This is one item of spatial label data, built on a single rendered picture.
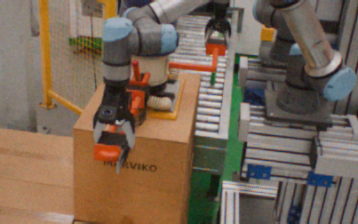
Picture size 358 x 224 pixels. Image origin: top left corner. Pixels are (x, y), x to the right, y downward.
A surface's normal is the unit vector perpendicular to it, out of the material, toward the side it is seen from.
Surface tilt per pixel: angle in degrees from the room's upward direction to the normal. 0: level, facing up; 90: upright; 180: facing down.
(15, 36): 90
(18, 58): 90
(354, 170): 90
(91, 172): 90
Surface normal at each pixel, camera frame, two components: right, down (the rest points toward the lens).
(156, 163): -0.11, 0.45
